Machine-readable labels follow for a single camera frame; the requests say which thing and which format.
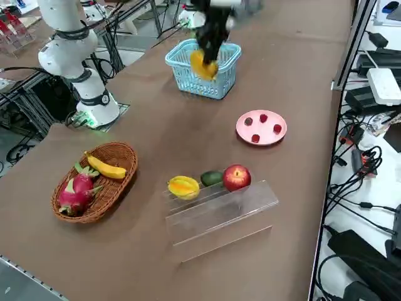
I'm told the black electronic box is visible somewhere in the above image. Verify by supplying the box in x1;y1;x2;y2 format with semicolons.
357;46;401;78

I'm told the black power adapter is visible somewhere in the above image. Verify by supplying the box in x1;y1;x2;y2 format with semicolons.
327;230;401;283
344;86;377;115

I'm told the blue plastic basket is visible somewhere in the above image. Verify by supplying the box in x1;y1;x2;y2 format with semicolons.
165;39;242;100

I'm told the clear acrylic display stand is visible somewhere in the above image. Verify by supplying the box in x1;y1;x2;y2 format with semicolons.
161;180;279;263

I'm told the black metal rack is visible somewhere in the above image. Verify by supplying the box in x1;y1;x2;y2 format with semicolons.
0;67;79;142

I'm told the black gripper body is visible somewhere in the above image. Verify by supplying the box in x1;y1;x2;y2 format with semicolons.
194;0;236;41

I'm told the aluminium frame rail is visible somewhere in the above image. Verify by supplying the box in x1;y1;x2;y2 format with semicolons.
0;254;68;301

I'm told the red apple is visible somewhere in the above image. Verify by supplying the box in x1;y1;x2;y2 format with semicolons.
222;164;252;193

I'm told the green avocado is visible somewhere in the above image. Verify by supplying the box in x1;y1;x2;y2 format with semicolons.
200;170;225;188

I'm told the brown wicker basket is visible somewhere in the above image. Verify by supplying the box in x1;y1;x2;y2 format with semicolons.
51;142;138;224

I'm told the clear rack with red items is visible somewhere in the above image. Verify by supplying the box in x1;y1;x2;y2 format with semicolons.
0;6;36;58

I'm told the metal camera support post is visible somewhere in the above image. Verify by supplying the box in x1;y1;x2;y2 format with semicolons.
331;0;378;92

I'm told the pink plate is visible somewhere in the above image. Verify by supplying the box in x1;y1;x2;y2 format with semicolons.
236;109;288;147

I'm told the pink dragon fruit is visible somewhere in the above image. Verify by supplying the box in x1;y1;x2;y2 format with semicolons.
58;161;104;217

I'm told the white power strip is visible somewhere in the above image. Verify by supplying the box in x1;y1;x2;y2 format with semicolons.
367;68;401;106

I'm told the black orange device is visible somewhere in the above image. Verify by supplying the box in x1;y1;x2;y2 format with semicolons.
351;147;378;179
340;124;366;145

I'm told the yellow banana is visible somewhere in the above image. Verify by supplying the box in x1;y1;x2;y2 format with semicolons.
84;150;127;180

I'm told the yellow star fruit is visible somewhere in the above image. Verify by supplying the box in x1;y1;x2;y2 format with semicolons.
167;175;201;201
190;50;219;81

